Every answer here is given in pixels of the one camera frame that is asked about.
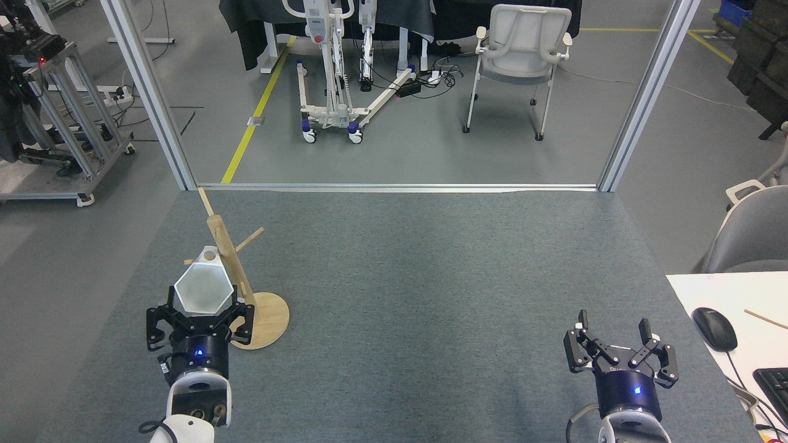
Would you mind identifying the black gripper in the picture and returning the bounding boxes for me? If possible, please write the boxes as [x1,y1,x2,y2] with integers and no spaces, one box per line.
[146,286,256,385]
[564,309,679,423]

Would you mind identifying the white faceted cup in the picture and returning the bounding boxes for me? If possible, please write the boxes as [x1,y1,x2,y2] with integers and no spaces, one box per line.
[174,246,235,317]

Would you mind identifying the wooden cup rack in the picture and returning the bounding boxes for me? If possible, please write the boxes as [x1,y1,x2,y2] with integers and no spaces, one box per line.
[183,188,290,350]

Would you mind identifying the black computer mouse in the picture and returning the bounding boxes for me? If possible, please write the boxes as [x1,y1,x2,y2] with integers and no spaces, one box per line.
[692,307,738,353]

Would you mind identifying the white desk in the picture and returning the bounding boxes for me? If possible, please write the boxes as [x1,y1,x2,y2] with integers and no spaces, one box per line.
[666,271,788,443]

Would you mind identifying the thin wooden stick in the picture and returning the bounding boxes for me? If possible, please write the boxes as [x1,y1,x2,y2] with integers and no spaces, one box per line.
[744,309,788,330]

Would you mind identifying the black keyboard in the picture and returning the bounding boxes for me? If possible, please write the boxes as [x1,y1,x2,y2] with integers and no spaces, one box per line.
[754,367,788,426]

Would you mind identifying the grey office chair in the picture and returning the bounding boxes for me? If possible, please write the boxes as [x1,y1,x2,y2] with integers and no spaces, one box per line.
[699,180,788,274]

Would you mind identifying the grey metal equipment cart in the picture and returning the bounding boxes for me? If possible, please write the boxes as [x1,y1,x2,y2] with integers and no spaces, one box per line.
[0,0,136,207]

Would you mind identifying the white wheeled lift stand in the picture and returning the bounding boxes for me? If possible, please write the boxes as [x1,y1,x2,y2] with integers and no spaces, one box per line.
[282,0,418,145]

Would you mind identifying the black table cloth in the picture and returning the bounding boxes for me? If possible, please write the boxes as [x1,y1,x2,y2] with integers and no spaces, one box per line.
[219,0,582,71]

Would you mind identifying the white folding chair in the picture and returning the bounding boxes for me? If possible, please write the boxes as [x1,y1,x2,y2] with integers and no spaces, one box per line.
[463,4,573,142]

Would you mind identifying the dark stacked crates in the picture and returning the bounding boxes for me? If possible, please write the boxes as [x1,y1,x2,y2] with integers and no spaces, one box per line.
[726,0,788,141]

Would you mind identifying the blue plastic bin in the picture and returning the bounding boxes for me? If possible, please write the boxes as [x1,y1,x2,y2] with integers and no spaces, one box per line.
[718,0,755,28]

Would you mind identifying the silver frame rail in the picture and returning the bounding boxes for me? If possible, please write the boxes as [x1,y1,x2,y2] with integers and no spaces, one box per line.
[196,182,601,193]

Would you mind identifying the silver frame post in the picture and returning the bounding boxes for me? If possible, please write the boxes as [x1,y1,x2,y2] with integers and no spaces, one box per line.
[100,0,199,191]
[597,0,702,193]

